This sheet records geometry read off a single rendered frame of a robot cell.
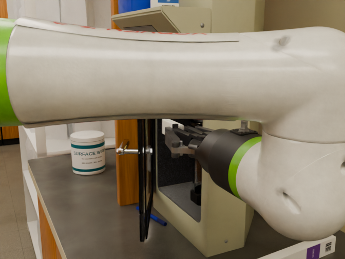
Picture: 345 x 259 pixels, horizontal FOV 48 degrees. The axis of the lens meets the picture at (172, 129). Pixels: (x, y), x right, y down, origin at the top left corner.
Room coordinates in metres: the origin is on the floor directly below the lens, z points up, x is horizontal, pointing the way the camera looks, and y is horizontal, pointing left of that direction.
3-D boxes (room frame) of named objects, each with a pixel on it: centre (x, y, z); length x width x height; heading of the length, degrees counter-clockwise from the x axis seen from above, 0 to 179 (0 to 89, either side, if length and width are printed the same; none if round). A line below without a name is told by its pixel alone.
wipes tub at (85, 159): (1.46, 0.33, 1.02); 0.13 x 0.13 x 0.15
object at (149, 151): (0.84, 0.06, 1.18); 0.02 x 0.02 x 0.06; 89
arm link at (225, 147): (0.52, -0.10, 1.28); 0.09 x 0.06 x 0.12; 116
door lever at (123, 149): (0.87, 0.10, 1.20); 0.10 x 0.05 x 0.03; 179
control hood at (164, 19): (0.94, 0.04, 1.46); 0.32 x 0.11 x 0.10; 26
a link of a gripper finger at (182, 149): (0.59, -0.03, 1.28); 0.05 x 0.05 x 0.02; 27
